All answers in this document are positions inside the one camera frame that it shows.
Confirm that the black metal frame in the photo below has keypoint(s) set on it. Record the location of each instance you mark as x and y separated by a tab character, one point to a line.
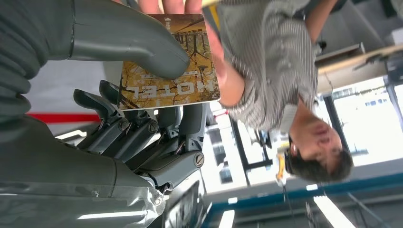
244	151

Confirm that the wooden background table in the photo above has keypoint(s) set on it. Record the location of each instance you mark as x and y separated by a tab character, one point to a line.
352	67

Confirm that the person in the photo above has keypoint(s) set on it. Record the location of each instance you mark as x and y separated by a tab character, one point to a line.
270	63

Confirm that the red barrier belt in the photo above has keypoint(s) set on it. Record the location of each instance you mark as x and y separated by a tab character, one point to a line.
63	118

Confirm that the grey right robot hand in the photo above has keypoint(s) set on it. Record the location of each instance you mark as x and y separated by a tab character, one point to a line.
63	176

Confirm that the blue beam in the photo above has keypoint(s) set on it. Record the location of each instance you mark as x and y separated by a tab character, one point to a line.
314	192

